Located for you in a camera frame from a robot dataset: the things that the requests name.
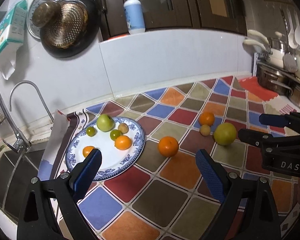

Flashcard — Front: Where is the large steel pot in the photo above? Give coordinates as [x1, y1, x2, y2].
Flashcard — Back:
[256, 64, 292, 96]

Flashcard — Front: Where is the brown kiwi front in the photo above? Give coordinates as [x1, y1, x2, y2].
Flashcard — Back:
[117, 122, 129, 134]

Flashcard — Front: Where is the cream pan handle upper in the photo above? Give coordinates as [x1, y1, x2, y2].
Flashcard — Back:
[247, 29, 270, 47]

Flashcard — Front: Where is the black frying pan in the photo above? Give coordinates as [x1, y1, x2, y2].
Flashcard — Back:
[40, 0, 101, 59]

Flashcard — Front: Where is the green apple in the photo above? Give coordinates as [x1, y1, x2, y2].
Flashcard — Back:
[96, 114, 115, 132]

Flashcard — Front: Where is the metal pot rack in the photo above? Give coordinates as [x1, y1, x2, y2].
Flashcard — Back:
[251, 52, 300, 111]

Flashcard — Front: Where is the teal white cardboard box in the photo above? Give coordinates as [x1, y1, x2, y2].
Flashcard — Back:
[0, 0, 29, 67]

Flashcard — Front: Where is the colourful diamond pattern tablecloth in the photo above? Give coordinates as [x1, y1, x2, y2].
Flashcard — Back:
[67, 76, 300, 239]

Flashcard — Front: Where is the small copper saucepan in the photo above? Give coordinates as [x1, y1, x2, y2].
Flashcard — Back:
[32, 1, 61, 28]

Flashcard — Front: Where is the white ladle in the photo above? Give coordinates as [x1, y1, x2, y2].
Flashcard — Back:
[287, 8, 298, 49]

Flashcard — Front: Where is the blue white oval plate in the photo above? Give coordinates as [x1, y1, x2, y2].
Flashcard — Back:
[65, 116, 146, 181]

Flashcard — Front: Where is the thin gooseneck faucet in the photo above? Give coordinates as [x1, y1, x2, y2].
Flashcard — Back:
[8, 80, 54, 125]

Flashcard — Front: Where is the cream pot with handle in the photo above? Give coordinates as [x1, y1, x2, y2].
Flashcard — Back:
[243, 38, 285, 69]

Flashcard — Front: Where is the large yellow-green pomelo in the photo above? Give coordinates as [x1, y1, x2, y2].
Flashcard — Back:
[213, 122, 237, 146]

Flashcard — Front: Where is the dark wooden window frame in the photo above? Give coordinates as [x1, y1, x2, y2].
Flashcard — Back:
[97, 0, 247, 40]

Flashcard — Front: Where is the blue white pump bottle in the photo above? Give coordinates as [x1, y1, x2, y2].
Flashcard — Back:
[123, 0, 146, 34]

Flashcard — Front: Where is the small orange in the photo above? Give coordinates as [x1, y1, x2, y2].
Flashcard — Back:
[115, 135, 132, 151]
[82, 146, 94, 158]

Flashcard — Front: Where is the steel kitchen sink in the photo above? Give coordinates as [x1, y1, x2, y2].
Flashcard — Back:
[0, 147, 44, 223]

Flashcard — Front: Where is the copper perforated strainer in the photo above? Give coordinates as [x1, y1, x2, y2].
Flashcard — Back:
[41, 1, 88, 49]

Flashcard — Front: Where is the small tan fruit behind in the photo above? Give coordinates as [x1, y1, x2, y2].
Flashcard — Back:
[199, 125, 211, 137]

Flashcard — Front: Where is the white rice paddle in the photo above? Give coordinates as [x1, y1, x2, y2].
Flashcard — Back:
[294, 10, 300, 45]

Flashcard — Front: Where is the tall chrome kitchen faucet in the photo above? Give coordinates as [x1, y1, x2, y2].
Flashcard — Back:
[0, 94, 31, 154]

